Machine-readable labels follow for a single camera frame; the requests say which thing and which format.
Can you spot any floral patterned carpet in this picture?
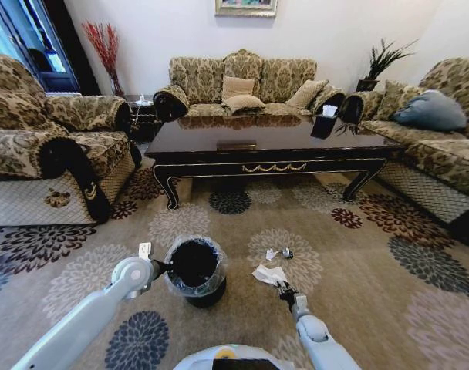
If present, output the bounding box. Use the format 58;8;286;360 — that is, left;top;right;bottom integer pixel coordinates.
0;153;469;370

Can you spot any dark glossy coffee table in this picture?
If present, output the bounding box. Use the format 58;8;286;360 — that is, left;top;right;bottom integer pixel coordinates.
144;114;404;211

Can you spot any blue grey cushion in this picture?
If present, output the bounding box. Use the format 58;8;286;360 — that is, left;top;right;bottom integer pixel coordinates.
391;89;469;133

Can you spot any framed wall picture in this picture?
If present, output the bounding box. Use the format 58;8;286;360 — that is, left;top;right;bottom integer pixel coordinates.
214;0;278;19

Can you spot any clear plastic bin liner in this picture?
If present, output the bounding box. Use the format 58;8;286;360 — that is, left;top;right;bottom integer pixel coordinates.
163;234;228;298

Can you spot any green potted plant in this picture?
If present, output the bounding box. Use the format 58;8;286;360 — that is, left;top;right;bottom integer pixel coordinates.
355;37;420;93

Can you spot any floral three-seat sofa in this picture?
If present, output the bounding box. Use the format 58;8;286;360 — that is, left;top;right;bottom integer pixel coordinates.
153;49;348;119

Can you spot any floral sofa with blue cushion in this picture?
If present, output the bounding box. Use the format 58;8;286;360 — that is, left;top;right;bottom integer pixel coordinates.
341;57;469;248

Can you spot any black round trash bin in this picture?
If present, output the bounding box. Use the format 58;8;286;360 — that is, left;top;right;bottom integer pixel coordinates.
165;237;228;309

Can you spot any white paper trash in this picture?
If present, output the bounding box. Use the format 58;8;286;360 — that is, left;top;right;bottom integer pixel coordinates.
251;264;288;287

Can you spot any floral armchair with black arm covers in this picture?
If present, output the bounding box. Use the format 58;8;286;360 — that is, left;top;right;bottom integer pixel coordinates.
0;51;143;228

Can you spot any dark side table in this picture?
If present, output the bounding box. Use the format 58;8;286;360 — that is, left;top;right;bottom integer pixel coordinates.
123;93;159;146

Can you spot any beige square cushion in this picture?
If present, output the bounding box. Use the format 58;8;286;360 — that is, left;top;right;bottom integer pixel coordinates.
221;75;256;103
285;79;330;110
221;94;268;116

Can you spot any red branch decoration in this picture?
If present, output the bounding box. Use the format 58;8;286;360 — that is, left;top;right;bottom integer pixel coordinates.
81;22;125;97

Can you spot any white robot front shell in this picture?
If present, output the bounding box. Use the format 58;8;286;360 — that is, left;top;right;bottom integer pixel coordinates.
171;344;294;370

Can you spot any dark framed glass door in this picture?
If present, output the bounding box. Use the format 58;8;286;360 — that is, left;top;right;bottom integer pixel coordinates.
0;0;100;96

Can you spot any beige patterned cushion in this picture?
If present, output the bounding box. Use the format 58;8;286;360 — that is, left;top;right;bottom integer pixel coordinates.
372;79;410;123

